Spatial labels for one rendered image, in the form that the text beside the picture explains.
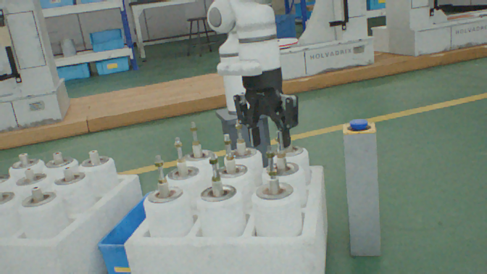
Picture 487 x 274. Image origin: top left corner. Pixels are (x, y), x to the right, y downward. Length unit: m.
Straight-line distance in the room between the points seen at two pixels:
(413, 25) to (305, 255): 2.77
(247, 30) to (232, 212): 0.36
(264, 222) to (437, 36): 2.80
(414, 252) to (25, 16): 2.35
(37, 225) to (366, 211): 0.74
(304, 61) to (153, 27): 6.36
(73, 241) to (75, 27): 8.13
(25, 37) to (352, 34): 2.05
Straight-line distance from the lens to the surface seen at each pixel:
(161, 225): 0.96
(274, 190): 0.90
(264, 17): 0.80
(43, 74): 2.85
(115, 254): 1.13
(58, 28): 9.14
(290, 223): 0.90
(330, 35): 3.27
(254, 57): 0.80
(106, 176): 1.27
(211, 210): 0.90
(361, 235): 1.12
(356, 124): 1.03
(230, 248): 0.90
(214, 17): 1.30
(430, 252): 1.18
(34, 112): 2.83
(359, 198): 1.08
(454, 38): 3.64
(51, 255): 1.08
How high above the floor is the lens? 0.63
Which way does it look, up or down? 17 degrees down
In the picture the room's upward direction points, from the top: 8 degrees counter-clockwise
